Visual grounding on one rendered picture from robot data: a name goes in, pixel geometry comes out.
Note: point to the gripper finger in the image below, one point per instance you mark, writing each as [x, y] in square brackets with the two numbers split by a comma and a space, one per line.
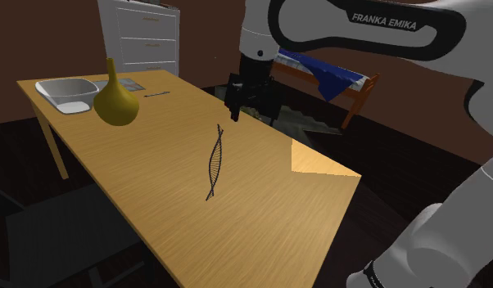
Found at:
[274, 113]
[233, 97]

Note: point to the wooden table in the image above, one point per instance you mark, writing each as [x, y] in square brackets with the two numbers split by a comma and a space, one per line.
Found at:
[246, 231]

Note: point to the white chest of drawers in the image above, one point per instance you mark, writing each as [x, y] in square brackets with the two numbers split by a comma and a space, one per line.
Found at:
[144, 38]

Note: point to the black twisted helix figure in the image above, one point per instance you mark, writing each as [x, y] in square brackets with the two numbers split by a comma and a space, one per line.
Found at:
[215, 157]

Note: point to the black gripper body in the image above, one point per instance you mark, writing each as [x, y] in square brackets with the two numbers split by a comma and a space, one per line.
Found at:
[256, 77]

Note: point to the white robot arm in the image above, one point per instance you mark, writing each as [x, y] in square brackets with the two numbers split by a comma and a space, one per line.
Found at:
[426, 247]

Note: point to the wooden bed with blue blanket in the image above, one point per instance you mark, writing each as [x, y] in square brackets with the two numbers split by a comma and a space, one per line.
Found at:
[330, 79]

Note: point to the yellow long-necked vase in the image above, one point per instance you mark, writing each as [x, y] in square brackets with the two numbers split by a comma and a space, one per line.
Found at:
[116, 104]

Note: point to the white bowl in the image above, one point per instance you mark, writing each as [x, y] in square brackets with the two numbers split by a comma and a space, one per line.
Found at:
[67, 92]

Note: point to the black pen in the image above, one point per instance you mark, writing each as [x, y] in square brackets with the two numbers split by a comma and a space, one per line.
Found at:
[156, 94]

